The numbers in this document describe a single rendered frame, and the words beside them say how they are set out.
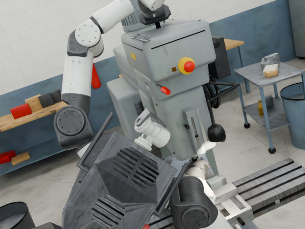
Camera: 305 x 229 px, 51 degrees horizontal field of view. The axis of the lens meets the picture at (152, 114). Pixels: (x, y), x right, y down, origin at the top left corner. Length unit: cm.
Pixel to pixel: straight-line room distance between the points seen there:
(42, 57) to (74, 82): 455
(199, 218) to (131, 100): 94
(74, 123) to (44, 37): 462
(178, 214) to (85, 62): 54
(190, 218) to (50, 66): 479
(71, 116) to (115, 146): 18
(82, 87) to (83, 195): 34
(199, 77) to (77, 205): 71
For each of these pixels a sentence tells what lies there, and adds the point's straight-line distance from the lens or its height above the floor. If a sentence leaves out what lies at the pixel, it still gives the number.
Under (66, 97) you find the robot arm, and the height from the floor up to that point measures 182.
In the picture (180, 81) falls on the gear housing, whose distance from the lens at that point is 129.
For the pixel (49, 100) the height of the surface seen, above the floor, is 97.
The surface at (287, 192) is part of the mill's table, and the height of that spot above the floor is 94.
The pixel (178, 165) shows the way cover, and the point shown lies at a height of 106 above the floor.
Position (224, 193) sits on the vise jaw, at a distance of 163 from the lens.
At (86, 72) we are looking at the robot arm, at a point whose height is 187.
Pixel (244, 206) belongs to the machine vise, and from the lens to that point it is 159.
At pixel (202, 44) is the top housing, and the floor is 181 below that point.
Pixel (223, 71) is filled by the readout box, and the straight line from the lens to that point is 173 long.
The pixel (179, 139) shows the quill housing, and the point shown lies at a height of 143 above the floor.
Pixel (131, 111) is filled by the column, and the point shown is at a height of 146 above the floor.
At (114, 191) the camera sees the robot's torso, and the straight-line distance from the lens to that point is 86.
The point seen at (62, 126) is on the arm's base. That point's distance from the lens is 95.
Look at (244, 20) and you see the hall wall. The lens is 639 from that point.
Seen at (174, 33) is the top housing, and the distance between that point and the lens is 116.
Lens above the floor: 204
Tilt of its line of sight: 20 degrees down
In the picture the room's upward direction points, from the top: 18 degrees counter-clockwise
